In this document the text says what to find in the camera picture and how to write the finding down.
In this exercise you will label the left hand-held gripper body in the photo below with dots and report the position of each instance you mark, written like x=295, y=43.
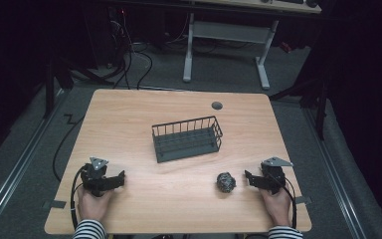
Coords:
x=94, y=174

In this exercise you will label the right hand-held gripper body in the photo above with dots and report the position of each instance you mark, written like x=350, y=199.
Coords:
x=273, y=174

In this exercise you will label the steel wool scrubber ball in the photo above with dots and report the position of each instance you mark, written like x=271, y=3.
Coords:
x=226, y=182

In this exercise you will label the person's right hand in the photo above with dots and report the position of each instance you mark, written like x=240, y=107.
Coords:
x=277, y=205

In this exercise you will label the person's left hand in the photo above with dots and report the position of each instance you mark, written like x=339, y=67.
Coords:
x=93, y=205

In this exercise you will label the grey tape strip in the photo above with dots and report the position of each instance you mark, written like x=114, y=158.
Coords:
x=55, y=204
x=303, y=200

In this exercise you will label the dark metal stand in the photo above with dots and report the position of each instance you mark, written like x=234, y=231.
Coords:
x=320, y=109
x=49, y=86

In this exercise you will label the white-framed desk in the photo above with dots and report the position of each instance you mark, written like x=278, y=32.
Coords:
x=229, y=31

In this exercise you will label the metal floor rail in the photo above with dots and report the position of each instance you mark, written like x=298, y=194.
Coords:
x=335, y=172
x=16, y=166

